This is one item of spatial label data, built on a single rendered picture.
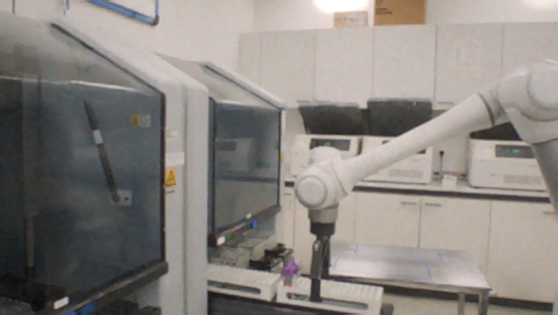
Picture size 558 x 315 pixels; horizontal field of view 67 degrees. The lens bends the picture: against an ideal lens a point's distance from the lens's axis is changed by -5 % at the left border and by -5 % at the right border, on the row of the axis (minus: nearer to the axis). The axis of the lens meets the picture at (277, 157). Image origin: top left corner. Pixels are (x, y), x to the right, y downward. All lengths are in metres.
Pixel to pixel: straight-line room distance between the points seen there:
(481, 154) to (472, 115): 2.35
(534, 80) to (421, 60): 2.86
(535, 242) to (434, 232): 0.72
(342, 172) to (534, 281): 2.85
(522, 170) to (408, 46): 1.34
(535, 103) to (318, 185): 0.49
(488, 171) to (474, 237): 0.51
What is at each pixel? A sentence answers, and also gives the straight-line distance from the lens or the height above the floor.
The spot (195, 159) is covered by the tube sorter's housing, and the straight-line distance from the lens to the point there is 1.24.
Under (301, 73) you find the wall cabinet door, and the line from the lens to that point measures 3.99.
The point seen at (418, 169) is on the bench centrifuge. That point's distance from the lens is 3.54.
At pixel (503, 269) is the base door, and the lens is 3.71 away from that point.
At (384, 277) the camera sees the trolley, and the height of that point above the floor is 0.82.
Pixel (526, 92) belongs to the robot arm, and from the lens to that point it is 1.03.
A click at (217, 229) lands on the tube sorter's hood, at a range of 1.36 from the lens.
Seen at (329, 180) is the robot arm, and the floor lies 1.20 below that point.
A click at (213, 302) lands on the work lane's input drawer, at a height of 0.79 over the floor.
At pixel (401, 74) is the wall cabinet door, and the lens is 3.84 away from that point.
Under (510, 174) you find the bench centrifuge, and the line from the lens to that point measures 3.59.
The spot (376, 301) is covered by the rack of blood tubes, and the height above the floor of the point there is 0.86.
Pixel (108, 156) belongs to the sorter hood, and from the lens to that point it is 0.92.
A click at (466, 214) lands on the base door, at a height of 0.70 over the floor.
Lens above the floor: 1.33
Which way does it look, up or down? 4 degrees down
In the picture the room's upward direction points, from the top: 1 degrees clockwise
